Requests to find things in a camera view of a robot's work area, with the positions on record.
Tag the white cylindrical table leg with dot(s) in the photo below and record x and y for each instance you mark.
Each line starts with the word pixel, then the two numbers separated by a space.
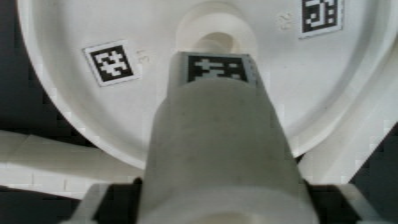
pixel 220 177

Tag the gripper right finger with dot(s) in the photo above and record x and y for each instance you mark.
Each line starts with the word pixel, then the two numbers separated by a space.
pixel 341 205

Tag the white round table top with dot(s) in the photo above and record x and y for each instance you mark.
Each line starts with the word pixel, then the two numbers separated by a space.
pixel 106 47

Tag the white front rail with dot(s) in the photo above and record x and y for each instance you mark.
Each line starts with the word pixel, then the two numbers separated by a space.
pixel 56 168

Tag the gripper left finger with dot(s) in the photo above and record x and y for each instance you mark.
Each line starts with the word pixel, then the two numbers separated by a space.
pixel 108 205

